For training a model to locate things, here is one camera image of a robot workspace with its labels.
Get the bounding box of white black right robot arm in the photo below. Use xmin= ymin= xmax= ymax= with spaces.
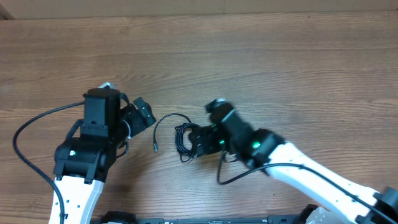
xmin=188 ymin=99 xmax=397 ymax=223

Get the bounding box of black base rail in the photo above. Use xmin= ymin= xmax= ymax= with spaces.
xmin=90 ymin=212 xmax=306 ymax=224

